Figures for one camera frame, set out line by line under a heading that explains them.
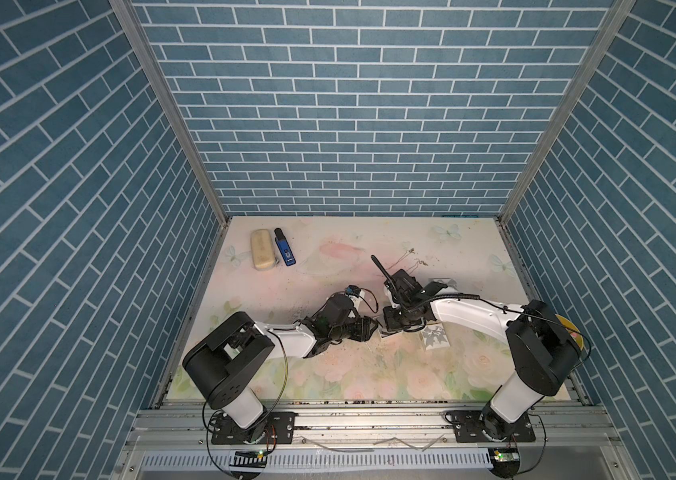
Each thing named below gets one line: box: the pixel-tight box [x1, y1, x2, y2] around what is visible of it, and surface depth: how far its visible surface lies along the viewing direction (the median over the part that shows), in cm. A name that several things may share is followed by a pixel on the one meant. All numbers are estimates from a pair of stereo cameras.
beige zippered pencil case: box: [251, 228, 276, 271], surface depth 109 cm
